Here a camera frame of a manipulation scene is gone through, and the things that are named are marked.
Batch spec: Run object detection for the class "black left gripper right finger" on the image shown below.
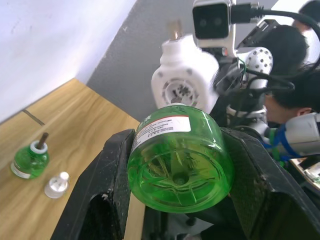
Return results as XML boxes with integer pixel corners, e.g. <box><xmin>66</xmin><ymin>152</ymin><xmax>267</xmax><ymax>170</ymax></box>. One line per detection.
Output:
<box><xmin>219</xmin><ymin>126</ymin><xmax>320</xmax><ymax>240</ymax></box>

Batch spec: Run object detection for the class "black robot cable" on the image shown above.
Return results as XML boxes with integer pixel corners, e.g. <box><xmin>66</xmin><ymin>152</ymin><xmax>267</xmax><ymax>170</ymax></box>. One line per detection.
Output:
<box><xmin>230</xmin><ymin>1</ymin><xmax>320</xmax><ymax>94</ymax></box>

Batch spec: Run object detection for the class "person in white shirt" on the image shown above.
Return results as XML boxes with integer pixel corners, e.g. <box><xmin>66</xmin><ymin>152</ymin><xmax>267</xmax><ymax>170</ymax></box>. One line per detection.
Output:
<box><xmin>291</xmin><ymin>0</ymin><xmax>320</xmax><ymax>66</ymax></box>

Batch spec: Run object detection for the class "white mosquito repellent heater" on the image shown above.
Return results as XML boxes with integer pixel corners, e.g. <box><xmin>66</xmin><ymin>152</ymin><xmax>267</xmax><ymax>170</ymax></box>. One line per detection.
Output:
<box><xmin>150</xmin><ymin>20</ymin><xmax>221</xmax><ymax>112</ymax></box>

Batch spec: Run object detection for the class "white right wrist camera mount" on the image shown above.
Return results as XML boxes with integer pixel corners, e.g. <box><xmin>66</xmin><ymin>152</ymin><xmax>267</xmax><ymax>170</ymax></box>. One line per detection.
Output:
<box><xmin>192</xmin><ymin>0</ymin><xmax>239</xmax><ymax>57</ymax></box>

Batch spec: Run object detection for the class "person with black hair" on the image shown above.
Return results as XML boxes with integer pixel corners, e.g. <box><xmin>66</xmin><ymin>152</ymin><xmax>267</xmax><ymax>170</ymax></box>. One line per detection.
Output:
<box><xmin>263</xmin><ymin>24</ymin><xmax>320</xmax><ymax>126</ymax></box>

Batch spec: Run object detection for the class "green liquid bottle with wick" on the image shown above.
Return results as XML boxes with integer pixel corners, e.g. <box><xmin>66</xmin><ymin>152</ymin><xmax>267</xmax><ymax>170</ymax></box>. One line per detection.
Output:
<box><xmin>10</xmin><ymin>132</ymin><xmax>50</xmax><ymax>180</ymax></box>

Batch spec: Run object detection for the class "green liquid bottle white label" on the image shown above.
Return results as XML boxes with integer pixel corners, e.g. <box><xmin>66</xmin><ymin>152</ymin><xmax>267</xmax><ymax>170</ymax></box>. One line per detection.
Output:
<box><xmin>127</xmin><ymin>103</ymin><xmax>235</xmax><ymax>214</ymax></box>

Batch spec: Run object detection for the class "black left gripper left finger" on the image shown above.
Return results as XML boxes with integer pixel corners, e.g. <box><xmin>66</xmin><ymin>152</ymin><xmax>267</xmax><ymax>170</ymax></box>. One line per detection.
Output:
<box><xmin>51</xmin><ymin>128</ymin><xmax>141</xmax><ymax>240</ymax></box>

